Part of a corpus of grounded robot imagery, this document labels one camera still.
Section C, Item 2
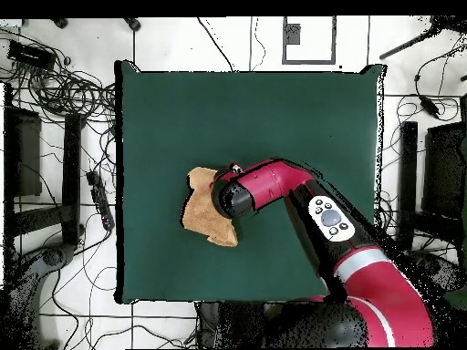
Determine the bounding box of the orange terry towel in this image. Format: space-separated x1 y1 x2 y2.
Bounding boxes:
181 166 239 248

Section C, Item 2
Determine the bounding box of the dark green table cloth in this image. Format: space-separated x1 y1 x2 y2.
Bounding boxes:
114 59 387 306

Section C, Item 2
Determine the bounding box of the black power strip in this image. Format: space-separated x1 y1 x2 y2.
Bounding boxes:
86 170 116 232

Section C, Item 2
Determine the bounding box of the black metal stand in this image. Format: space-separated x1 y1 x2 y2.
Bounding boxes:
395 119 467 252
3 83 87 256

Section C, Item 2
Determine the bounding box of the black power adapter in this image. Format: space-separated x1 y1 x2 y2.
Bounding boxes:
419 95 441 119

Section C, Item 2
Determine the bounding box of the black tripod leg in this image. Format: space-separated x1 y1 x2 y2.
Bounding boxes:
379 15 467 61

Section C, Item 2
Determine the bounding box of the black electronics box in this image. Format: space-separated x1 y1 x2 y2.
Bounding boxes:
6 39 57 71

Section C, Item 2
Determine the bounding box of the thin black cable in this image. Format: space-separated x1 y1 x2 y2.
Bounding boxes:
196 15 235 73

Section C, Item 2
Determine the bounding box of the grey square floor frame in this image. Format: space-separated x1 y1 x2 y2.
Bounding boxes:
281 15 337 66

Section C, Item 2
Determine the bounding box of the tangle of black cables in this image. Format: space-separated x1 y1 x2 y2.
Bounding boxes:
0 28 117 123

